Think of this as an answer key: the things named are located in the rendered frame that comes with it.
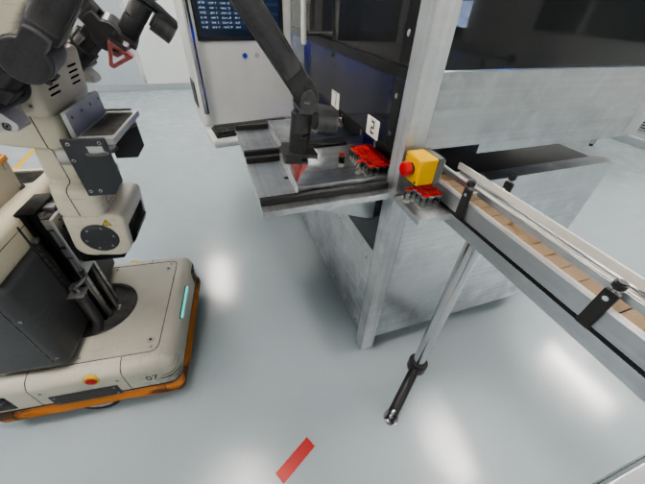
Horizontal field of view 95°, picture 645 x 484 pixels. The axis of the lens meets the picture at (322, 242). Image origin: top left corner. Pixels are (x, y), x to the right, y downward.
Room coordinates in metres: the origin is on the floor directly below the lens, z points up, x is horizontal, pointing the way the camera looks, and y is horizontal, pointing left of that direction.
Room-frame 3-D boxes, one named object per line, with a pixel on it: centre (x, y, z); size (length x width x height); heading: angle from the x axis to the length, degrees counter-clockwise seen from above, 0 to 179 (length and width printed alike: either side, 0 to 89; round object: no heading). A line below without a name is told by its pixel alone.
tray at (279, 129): (1.26, 0.06, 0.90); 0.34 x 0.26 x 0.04; 111
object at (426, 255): (1.94, -0.32, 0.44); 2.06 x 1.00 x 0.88; 21
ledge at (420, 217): (0.75, -0.30, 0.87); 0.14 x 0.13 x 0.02; 111
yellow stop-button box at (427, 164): (0.75, -0.26, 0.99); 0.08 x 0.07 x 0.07; 111
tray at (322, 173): (0.94, -0.04, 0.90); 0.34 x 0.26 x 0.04; 110
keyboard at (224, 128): (1.53, 0.38, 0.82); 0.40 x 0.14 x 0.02; 119
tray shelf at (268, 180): (1.08, 0.06, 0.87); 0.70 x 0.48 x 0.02; 21
